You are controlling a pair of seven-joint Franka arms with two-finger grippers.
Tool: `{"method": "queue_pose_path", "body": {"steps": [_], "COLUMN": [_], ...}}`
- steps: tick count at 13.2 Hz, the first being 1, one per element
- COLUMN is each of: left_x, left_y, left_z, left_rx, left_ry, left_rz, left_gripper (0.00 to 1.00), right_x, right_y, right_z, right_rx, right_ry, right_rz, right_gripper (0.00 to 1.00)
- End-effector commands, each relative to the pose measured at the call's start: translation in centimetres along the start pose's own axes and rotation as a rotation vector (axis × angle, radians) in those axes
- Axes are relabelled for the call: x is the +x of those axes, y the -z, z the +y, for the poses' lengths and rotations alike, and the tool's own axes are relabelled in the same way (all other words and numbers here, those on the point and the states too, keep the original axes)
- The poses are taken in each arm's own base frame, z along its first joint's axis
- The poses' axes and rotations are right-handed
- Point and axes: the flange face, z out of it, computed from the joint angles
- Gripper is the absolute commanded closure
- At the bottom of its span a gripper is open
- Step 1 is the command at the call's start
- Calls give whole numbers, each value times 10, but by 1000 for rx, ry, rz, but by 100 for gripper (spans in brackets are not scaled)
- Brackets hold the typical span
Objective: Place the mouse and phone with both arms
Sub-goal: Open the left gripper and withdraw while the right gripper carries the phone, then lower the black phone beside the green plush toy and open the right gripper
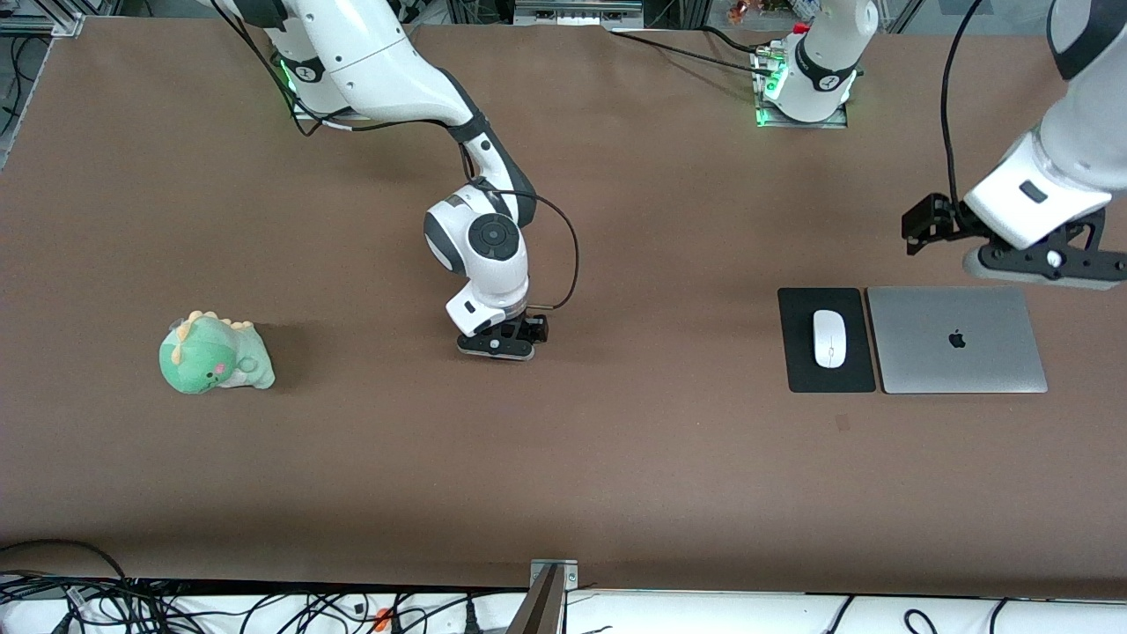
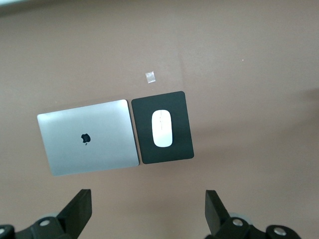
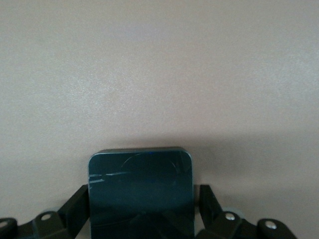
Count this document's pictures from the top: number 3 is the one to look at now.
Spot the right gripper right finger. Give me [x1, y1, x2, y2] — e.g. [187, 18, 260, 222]
[194, 184, 300, 239]

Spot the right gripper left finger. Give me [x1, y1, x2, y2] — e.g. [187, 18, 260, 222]
[0, 184, 91, 239]

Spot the black smartphone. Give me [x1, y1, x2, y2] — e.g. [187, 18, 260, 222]
[87, 146, 195, 239]

